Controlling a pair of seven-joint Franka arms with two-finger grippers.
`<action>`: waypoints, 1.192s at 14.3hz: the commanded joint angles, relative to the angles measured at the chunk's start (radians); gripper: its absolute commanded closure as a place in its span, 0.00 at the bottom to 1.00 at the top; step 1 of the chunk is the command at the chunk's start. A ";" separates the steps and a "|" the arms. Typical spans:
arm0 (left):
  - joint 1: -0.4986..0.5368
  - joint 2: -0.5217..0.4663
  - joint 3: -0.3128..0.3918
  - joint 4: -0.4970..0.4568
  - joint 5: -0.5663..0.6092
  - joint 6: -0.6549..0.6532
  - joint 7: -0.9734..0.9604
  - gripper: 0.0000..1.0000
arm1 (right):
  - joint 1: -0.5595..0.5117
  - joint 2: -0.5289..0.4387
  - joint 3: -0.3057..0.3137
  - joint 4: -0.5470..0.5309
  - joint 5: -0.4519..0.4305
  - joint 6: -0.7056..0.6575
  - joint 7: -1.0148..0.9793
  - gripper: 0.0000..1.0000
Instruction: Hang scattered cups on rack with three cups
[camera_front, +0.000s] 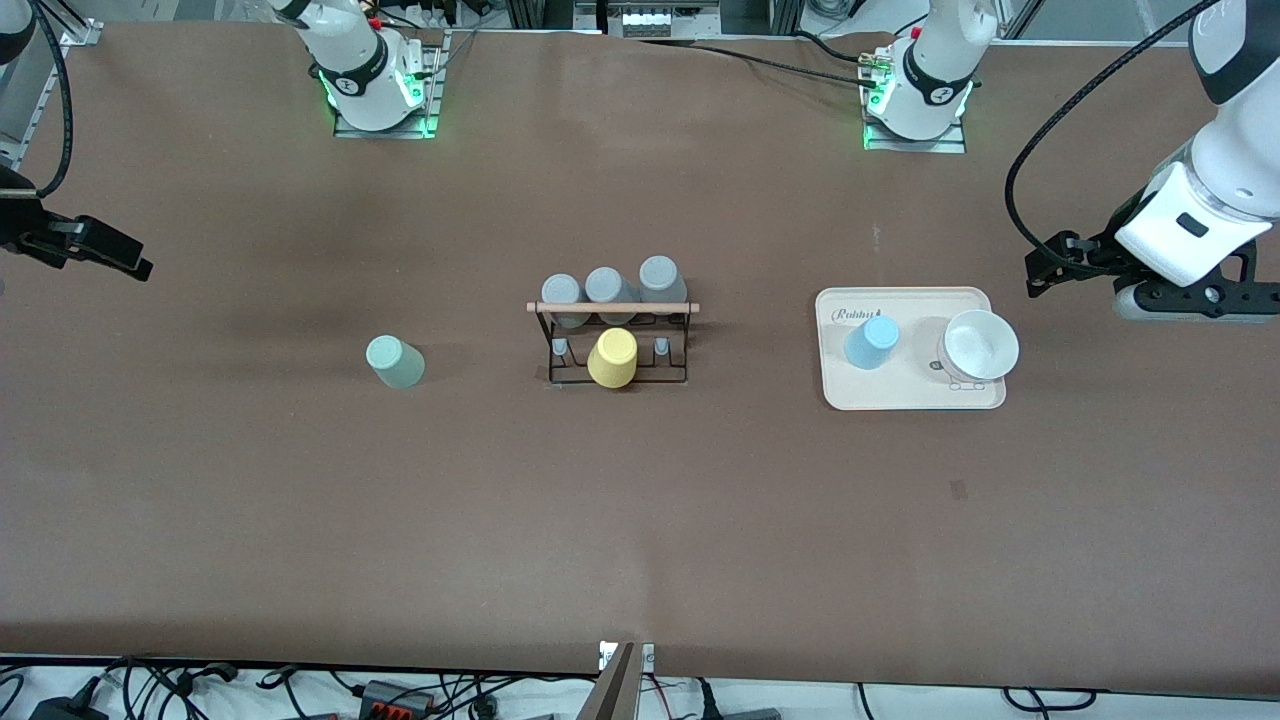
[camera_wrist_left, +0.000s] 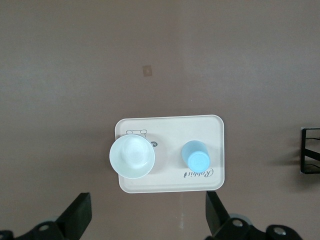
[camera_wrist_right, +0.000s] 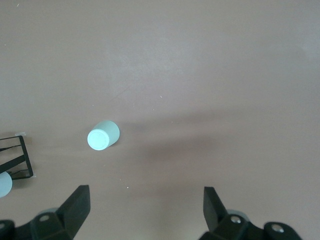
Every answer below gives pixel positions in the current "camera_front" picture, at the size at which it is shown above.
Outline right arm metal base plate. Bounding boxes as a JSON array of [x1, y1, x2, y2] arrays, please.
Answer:
[[332, 30, 447, 140]]

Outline beige plastic tray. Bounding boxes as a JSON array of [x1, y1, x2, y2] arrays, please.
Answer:
[[815, 287, 1007, 411]]

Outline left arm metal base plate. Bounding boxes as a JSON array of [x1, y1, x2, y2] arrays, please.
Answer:
[[862, 118, 968, 154]]

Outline grey cup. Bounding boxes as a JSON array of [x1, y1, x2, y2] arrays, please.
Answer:
[[638, 256, 689, 317], [541, 274, 589, 329], [585, 266, 641, 327]]

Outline white bowl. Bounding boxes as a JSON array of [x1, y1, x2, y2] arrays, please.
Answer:
[[937, 309, 1021, 386]]

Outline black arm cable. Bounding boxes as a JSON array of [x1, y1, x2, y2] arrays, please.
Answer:
[[28, 0, 74, 198], [1005, 0, 1223, 277]]

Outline black power adapter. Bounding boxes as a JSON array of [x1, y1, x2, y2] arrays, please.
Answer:
[[30, 696, 107, 720]]

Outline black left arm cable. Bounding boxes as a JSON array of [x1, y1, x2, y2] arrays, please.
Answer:
[[1005, 0, 1223, 277]]

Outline black floor cable loop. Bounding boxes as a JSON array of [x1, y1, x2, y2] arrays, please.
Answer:
[[1002, 686, 1098, 712]]

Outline black wire rack wooden bar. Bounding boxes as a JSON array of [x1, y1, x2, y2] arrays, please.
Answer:
[[527, 298, 701, 388]]

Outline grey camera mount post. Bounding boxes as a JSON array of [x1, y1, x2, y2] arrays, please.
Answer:
[[578, 640, 657, 720]]

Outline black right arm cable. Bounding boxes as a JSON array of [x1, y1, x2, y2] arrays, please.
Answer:
[[28, 0, 74, 198]]

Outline black power strip red switches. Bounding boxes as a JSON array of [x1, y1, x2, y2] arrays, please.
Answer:
[[358, 680, 439, 720]]

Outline light blue cup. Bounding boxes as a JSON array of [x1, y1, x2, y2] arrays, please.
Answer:
[[844, 315, 901, 371]]

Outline pale green cup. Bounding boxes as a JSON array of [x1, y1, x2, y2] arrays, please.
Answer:
[[365, 335, 426, 391]]

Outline yellow cup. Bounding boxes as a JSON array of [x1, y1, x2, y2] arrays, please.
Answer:
[[587, 327, 639, 389]]

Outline black table power cable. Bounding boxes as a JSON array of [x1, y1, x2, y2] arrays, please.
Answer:
[[638, 38, 871, 89]]

